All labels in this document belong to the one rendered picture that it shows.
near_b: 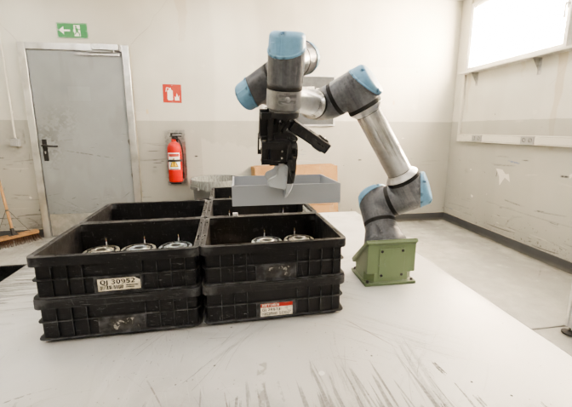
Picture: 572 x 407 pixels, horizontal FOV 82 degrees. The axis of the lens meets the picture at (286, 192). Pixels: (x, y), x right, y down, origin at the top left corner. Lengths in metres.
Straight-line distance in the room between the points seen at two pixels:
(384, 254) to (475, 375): 0.44
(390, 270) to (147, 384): 0.79
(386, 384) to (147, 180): 3.72
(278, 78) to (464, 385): 0.74
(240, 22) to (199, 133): 1.33
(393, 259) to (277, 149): 0.64
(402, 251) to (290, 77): 0.74
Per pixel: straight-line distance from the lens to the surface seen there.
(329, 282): 0.97
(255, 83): 0.83
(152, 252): 0.90
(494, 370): 0.95
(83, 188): 4.42
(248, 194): 0.81
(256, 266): 0.91
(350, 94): 1.12
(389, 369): 0.87
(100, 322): 1.02
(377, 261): 1.18
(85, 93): 4.34
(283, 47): 0.69
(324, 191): 0.83
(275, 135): 0.74
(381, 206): 1.24
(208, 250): 0.88
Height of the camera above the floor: 1.23
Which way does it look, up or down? 11 degrees down
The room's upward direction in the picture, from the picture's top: straight up
